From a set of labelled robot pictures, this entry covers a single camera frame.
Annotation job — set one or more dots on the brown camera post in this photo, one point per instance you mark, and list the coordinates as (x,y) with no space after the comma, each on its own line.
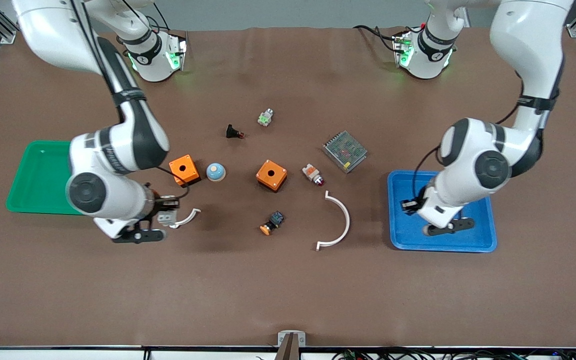
(290,351)

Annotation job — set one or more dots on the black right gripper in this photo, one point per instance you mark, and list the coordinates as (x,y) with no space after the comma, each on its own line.
(158,204)

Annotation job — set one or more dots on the black red indicator light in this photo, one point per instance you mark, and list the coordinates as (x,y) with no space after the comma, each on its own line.
(230,131)

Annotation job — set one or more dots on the green plastic tray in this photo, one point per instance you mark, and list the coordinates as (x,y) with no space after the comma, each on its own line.
(33,180)

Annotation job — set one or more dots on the small white curved bracket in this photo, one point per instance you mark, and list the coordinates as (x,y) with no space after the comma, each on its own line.
(197,211)

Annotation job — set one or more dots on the red indicator orange white body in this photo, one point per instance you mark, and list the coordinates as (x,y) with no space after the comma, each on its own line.
(310,172)

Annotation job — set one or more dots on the orange mushroom button black body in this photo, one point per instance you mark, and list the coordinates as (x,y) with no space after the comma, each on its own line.
(274,220)

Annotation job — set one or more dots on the metal mesh power supply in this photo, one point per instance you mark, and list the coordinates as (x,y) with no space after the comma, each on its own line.
(345,151)

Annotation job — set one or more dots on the blue dome push button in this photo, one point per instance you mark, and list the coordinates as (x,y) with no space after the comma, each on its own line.
(215,171)

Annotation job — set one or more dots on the large white curved bracket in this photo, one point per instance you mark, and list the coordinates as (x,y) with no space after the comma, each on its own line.
(347,222)

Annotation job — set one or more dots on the white circuit breaker red switches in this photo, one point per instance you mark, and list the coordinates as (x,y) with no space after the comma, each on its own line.
(167,217)

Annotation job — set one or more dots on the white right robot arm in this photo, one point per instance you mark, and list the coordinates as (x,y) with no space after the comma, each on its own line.
(118,150)

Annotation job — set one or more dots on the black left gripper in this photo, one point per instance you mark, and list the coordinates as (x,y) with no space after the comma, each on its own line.
(419,200)

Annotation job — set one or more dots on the green silver push switch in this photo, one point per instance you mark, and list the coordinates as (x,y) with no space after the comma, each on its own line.
(265,119)

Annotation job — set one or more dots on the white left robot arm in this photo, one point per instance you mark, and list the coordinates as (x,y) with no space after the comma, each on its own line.
(483,170)

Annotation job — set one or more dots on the blue plastic tray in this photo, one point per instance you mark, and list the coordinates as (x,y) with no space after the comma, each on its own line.
(403,235)

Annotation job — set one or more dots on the orange button box black base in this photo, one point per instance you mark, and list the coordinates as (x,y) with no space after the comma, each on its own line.
(189,173)

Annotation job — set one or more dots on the grey metal mounting bracket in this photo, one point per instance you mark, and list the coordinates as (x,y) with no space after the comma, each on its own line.
(282,339)

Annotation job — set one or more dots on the orange button box with screws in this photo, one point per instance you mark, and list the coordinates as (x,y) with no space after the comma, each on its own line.
(276,179)

